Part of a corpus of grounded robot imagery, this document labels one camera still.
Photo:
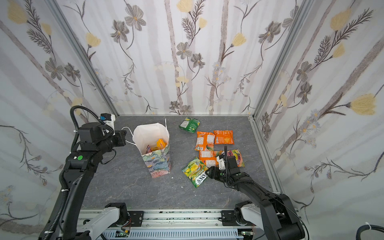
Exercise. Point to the orange mango candy bag lower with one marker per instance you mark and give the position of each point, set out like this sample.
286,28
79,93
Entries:
209,158

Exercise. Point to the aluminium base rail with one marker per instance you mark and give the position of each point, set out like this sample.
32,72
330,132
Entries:
178,219

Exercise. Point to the orange mango candy bag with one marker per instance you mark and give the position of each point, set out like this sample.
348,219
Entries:
209,158
205,141

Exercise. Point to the small orange snack packet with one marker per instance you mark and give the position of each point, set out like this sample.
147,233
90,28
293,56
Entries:
224,137

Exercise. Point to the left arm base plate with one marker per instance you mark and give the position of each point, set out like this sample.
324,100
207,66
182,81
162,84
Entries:
135,218

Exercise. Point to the purple Fox's candy bag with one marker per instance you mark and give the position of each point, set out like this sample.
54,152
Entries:
148,149

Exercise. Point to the floral white paper bag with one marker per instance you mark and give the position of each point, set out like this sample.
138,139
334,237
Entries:
153,143

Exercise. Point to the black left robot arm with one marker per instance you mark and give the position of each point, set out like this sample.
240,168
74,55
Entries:
94,136

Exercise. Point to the yellow 100 candy bag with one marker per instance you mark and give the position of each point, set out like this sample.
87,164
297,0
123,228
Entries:
159,145

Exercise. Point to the green snack packet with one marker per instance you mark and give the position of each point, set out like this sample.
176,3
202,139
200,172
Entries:
189,125

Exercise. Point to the colourful Fox's candy bag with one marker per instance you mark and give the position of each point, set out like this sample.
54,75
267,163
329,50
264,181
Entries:
238,156

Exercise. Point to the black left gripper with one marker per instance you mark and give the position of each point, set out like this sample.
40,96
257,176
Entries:
121,135

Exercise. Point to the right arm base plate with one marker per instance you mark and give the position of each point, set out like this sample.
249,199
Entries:
228,218

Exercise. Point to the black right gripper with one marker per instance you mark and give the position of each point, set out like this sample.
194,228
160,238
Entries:
227,163

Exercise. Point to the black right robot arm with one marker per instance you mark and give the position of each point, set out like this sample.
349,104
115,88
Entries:
273,213

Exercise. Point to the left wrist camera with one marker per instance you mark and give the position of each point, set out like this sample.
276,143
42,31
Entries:
108,119

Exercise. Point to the white vented cable duct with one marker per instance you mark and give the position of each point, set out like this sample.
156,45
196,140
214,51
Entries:
174,234

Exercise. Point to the green Fox's candy bag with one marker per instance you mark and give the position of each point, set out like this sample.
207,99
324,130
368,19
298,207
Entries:
196,172

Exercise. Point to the orange mango candy bag upper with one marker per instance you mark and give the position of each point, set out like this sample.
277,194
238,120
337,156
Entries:
205,141

